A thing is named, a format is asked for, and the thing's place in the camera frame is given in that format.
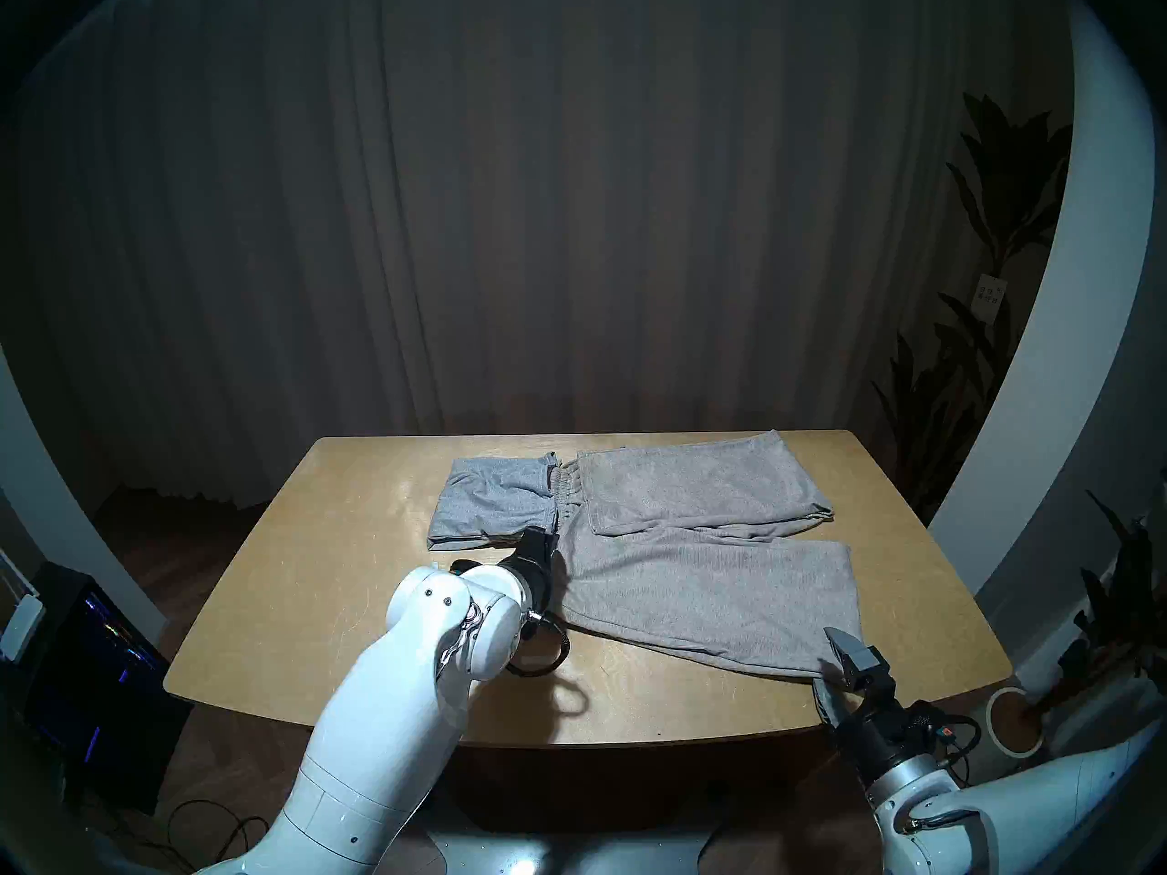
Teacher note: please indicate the brown pleated curtain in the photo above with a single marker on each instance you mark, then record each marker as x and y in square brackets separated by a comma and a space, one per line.
[547, 199]

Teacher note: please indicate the black computer tower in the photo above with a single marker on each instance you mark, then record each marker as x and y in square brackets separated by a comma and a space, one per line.
[91, 682]

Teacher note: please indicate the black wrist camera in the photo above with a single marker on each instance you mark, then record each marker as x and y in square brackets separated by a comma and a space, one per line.
[925, 723]
[467, 568]

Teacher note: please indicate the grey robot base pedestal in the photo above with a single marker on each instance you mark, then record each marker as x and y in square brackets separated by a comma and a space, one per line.
[574, 853]

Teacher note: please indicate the tall dark leafy plant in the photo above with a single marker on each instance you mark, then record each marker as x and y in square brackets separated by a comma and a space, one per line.
[985, 372]

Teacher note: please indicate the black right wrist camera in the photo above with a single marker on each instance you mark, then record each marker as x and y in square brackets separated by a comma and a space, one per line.
[925, 723]

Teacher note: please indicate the white plant tag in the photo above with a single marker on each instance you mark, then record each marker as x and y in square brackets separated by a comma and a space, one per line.
[989, 290]

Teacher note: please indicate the light wooden table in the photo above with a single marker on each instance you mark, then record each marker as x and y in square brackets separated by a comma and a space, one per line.
[319, 536]

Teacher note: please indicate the small dark leafy plant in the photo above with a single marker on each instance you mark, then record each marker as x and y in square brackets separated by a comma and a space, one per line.
[1126, 591]

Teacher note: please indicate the beige sweat shorts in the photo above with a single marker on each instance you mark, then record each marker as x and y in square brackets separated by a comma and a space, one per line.
[711, 591]

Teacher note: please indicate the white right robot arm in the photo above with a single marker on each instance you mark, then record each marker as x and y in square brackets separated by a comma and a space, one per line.
[1030, 809]

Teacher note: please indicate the light grey shorts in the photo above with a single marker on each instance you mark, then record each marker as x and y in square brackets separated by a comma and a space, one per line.
[492, 509]

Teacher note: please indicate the white router box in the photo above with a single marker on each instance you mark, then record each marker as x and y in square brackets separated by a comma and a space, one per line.
[20, 618]

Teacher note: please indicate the white cylindrical pot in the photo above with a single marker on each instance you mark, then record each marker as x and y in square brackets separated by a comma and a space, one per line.
[1012, 723]

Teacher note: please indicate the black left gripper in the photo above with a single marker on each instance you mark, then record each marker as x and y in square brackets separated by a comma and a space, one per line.
[533, 572]

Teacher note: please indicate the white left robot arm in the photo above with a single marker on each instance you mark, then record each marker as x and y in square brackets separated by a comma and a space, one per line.
[392, 727]

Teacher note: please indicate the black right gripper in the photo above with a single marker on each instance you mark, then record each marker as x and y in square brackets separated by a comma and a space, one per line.
[889, 736]

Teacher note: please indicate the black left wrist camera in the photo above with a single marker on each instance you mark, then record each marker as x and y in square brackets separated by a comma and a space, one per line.
[467, 568]

